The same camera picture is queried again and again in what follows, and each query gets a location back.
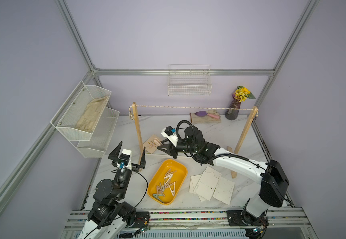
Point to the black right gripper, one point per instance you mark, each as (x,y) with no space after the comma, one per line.
(173,152)

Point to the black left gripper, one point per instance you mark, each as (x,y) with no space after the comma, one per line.
(136,168)

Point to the white clothespin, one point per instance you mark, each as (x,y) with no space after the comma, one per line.
(167,179)
(172,188)

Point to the teal clothespin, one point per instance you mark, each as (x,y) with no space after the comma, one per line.
(159,197)

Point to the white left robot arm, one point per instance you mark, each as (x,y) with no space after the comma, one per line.
(109,216)

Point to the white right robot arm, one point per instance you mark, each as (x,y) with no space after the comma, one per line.
(269,175)

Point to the yellow plastic tray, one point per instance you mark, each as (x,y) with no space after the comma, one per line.
(158,179)

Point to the white mesh shelf basket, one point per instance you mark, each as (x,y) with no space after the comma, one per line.
(90,145)

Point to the red edged wooden board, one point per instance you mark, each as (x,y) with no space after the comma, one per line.
(205,119)

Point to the beige cloth in basket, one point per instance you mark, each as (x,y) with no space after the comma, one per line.
(88,121)

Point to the dark vase with yellow flowers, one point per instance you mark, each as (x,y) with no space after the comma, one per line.
(240,95)

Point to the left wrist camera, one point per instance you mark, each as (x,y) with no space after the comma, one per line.
(125,156)

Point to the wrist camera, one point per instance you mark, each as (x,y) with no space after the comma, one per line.
(170,134)
(125,156)

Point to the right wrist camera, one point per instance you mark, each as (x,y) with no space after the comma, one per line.
(170,134)

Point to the white wire wall basket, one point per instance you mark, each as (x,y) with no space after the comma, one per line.
(189,80)

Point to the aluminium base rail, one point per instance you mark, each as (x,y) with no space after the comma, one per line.
(217,219)

